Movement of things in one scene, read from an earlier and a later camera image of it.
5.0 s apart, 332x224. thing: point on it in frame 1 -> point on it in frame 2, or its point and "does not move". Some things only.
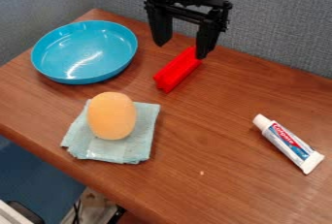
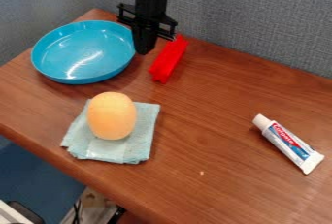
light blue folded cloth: (130, 149) does not move
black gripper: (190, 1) -> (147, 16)
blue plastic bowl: (83, 51) does not move
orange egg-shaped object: (111, 115) does not move
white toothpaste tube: (302, 155) does not move
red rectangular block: (177, 69) -> (167, 58)
